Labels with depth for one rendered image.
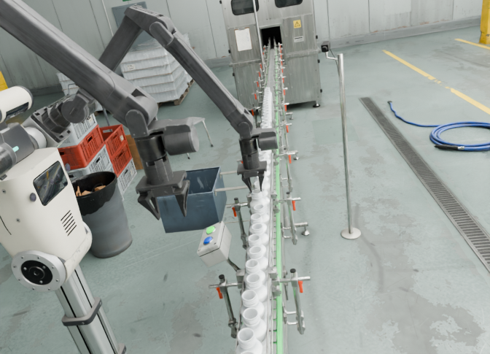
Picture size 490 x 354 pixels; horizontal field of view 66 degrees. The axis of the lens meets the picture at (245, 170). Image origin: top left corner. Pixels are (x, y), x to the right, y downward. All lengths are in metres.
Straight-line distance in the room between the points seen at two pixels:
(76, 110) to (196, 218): 0.97
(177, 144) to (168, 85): 7.23
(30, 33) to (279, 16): 5.33
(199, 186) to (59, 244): 1.20
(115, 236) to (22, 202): 2.28
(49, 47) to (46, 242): 0.62
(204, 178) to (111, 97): 1.54
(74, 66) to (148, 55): 7.21
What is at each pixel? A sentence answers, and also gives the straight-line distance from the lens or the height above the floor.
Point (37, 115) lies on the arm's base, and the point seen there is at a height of 1.58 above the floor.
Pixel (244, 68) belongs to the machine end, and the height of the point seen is 0.78.
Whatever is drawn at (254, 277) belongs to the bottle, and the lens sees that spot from 1.04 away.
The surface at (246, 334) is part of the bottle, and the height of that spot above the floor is 1.15.
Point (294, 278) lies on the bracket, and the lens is 1.12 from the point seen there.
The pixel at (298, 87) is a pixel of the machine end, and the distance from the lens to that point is 6.16.
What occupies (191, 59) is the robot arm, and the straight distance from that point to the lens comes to 1.19.
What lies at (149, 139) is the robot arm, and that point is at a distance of 0.80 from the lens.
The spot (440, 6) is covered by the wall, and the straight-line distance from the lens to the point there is 12.35.
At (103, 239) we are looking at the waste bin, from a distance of 3.41.
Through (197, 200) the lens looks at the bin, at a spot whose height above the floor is 0.91.
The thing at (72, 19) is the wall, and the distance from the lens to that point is 12.94.
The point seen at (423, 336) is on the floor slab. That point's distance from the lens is 2.46.
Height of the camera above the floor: 1.83
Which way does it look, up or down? 25 degrees down
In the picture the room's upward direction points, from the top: 10 degrees counter-clockwise
